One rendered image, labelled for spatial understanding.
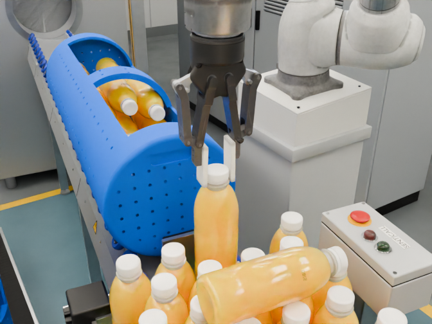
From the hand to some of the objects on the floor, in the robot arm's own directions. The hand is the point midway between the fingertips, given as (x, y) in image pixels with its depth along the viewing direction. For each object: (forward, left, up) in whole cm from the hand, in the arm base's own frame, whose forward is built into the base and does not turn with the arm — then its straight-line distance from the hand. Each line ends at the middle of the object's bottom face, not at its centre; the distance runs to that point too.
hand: (215, 162), depth 76 cm
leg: (+3, -210, -136) cm, 250 cm away
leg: (+10, -112, -131) cm, 173 cm away
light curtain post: (-33, -153, -136) cm, 208 cm away
